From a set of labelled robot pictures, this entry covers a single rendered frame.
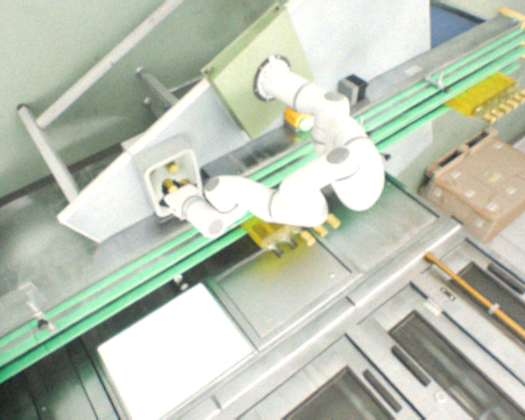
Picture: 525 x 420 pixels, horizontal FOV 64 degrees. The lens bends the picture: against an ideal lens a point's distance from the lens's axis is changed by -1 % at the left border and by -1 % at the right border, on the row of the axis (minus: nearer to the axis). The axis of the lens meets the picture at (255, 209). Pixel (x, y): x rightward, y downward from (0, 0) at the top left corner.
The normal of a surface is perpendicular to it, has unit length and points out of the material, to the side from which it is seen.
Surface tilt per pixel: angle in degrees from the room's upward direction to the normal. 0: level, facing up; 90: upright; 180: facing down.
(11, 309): 90
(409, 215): 90
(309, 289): 90
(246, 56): 4
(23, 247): 90
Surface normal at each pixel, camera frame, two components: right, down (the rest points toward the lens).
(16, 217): -0.05, -0.65
